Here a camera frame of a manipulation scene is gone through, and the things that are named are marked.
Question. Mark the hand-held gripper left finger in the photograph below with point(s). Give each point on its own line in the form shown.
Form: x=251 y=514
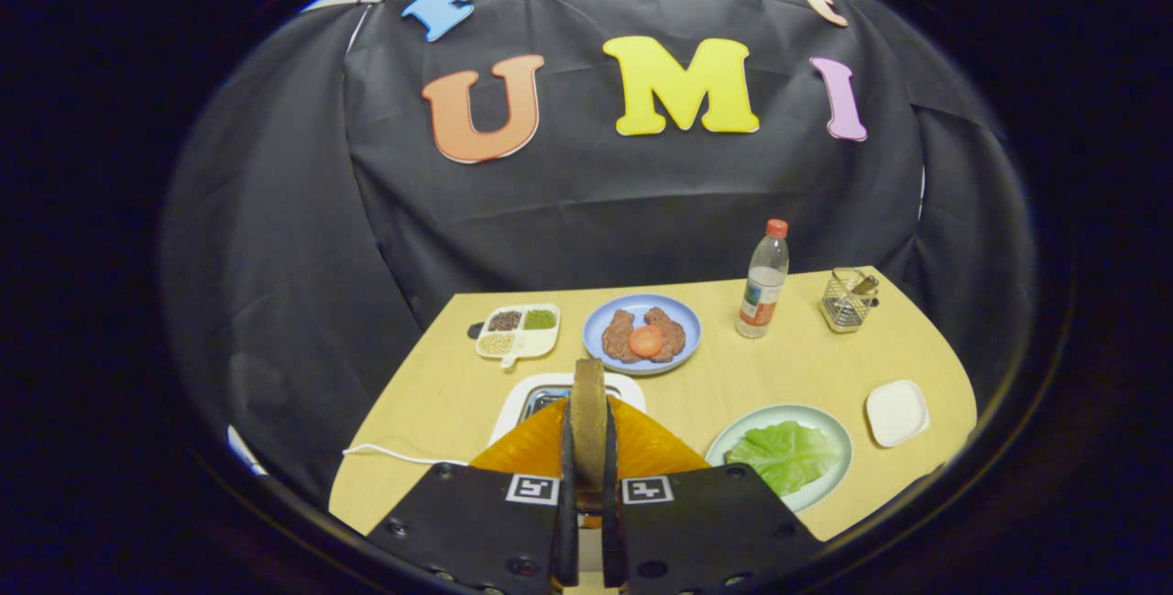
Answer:
x=476 y=526

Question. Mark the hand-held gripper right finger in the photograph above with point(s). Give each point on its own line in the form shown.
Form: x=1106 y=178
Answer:
x=706 y=526

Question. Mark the green lettuce leaf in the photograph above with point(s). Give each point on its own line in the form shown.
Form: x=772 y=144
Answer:
x=783 y=456

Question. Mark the brown bread slice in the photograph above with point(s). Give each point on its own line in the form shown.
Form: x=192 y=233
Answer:
x=588 y=421

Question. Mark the white toaster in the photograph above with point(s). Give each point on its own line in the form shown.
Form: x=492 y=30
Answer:
x=513 y=407

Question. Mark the light green round plate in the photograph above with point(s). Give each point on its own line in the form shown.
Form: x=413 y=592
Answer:
x=829 y=425

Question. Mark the orange tomato slice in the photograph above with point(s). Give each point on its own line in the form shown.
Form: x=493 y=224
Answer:
x=646 y=342

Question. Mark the brown meat patty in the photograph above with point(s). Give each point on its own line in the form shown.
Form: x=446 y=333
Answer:
x=674 y=334
x=617 y=338

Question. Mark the white compartment dish with grains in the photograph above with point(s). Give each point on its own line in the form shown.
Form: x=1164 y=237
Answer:
x=518 y=332

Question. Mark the blue round plate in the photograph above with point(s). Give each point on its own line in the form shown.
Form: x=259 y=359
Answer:
x=596 y=338

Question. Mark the small white square plate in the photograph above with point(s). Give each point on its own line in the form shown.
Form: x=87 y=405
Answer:
x=898 y=413

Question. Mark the clear water bottle red cap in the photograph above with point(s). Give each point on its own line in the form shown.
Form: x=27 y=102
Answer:
x=762 y=288

